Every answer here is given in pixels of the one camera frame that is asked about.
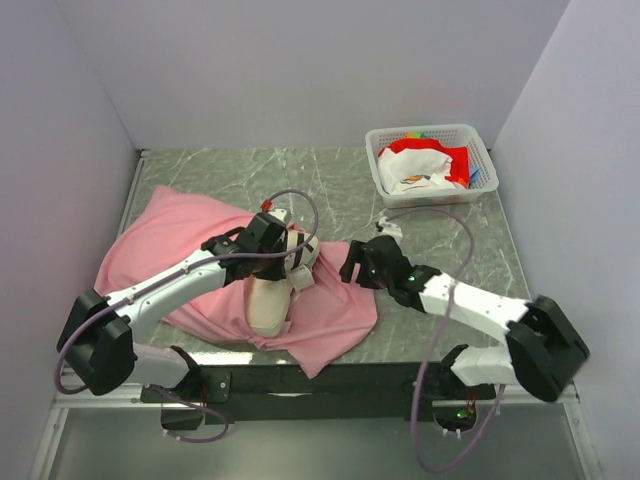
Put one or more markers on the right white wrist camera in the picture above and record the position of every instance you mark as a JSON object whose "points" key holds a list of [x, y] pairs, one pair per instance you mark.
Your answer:
{"points": [[384, 227]]}

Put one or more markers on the white and red cloth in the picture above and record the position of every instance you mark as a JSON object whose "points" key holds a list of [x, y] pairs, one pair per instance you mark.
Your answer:
{"points": [[422, 165]]}

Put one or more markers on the pink pillowcase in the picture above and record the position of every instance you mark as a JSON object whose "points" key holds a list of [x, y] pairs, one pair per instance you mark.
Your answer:
{"points": [[163, 269]]}

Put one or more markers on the aluminium rail frame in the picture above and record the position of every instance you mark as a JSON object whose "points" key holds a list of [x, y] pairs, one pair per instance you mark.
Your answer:
{"points": [[153, 170]]}

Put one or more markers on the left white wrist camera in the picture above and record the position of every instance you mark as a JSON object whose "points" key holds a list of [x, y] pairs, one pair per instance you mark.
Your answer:
{"points": [[282, 214]]}

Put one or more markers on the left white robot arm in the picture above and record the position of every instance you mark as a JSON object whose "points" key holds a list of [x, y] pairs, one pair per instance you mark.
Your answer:
{"points": [[98, 341]]}

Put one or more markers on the colourful cloth in basket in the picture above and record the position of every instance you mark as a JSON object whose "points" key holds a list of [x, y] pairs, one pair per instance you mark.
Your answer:
{"points": [[472, 172]]}

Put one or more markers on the black base beam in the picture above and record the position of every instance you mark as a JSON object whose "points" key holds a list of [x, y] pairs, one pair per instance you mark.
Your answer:
{"points": [[340, 391]]}

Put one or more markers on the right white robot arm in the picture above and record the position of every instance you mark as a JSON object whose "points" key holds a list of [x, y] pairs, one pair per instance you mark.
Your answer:
{"points": [[539, 349]]}

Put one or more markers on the cream pillow with bear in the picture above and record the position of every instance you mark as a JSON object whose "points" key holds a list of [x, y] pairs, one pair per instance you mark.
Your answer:
{"points": [[268, 295]]}

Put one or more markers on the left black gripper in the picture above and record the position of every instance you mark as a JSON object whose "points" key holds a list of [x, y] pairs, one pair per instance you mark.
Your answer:
{"points": [[278, 273]]}

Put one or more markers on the white plastic basket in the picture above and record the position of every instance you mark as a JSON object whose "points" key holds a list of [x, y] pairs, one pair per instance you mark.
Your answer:
{"points": [[450, 135]]}

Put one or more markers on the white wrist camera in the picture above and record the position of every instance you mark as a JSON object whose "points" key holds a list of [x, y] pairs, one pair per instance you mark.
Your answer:
{"points": [[384, 227], [282, 214]]}

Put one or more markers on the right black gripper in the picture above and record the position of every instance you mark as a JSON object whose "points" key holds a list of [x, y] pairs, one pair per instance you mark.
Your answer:
{"points": [[355, 255]]}

